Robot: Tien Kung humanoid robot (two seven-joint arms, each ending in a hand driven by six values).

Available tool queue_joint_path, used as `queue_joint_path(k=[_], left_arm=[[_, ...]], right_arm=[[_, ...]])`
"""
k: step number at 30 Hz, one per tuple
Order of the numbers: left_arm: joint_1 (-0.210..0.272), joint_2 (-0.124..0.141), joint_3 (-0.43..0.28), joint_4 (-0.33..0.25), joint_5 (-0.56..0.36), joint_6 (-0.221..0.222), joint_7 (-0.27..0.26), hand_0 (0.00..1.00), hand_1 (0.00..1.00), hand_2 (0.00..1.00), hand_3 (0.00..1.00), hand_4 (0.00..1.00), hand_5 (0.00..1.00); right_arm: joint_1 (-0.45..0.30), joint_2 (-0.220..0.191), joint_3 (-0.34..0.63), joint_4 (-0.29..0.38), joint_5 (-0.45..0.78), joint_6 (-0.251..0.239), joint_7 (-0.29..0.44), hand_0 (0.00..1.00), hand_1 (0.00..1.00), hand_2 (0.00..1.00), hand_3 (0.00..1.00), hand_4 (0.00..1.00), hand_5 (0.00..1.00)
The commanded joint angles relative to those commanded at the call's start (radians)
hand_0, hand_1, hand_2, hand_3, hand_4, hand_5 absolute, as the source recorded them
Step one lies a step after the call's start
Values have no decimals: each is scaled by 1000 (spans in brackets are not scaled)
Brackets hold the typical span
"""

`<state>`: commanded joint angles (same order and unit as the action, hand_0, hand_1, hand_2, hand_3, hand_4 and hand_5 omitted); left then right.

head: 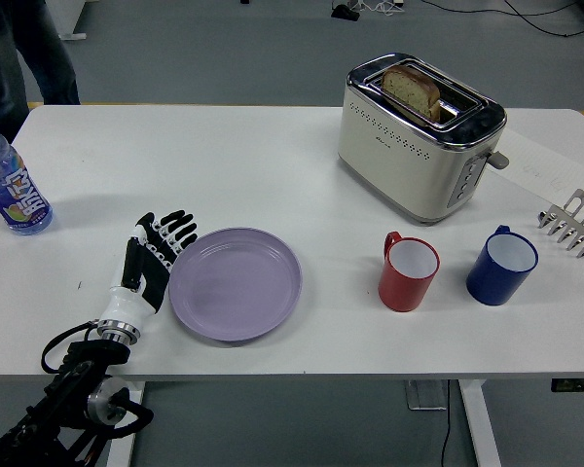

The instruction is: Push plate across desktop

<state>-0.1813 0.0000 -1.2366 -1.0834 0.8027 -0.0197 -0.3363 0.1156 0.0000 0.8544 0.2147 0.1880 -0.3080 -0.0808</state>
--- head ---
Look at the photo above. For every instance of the black table control panel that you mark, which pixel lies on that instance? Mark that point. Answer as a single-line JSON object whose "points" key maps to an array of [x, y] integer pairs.
{"points": [[576, 384]]}

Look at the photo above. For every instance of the silver metal tongs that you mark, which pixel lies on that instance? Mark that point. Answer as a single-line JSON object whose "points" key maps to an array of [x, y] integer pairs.
{"points": [[575, 196]]}

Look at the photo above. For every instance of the white table leg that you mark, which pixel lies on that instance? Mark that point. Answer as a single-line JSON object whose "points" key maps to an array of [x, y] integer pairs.
{"points": [[477, 423], [121, 452]]}

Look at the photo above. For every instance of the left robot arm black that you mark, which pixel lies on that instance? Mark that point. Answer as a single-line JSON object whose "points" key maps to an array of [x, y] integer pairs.
{"points": [[78, 370]]}

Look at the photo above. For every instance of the purple round plate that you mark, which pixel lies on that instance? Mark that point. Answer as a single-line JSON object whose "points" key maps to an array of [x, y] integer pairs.
{"points": [[233, 287]]}

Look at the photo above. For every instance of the toasted bread slice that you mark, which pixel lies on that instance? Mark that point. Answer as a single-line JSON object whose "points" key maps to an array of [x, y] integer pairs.
{"points": [[409, 90]]}

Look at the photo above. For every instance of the blue mug white inside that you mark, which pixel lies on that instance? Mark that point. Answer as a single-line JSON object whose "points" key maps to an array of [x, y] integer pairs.
{"points": [[491, 282]]}

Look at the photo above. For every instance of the person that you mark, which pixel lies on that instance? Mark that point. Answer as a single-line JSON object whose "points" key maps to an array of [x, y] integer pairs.
{"points": [[29, 58]]}

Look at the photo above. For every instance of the black device on floor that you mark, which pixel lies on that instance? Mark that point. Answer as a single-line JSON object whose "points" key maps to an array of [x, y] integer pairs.
{"points": [[344, 13]]}

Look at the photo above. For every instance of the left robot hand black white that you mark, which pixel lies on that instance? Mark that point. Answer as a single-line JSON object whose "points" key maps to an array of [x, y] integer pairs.
{"points": [[151, 277]]}

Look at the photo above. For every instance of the white furniture base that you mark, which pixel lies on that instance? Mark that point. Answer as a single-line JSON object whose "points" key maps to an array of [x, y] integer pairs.
{"points": [[73, 19]]}

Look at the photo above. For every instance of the red mug white inside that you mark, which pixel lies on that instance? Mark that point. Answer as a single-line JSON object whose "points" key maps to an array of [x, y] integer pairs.
{"points": [[401, 292]]}

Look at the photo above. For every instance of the cream and chrome toaster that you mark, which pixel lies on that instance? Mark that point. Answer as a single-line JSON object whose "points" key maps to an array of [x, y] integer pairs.
{"points": [[394, 165]]}

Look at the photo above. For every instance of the grey floor plate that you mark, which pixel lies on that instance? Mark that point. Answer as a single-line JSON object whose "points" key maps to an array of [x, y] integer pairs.
{"points": [[426, 395]]}

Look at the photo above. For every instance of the white paper sheet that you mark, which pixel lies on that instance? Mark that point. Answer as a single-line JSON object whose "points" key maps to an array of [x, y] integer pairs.
{"points": [[540, 155]]}

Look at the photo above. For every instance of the plastic drink bottle blue label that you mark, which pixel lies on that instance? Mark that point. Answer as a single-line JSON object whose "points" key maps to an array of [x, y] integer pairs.
{"points": [[14, 185]]}

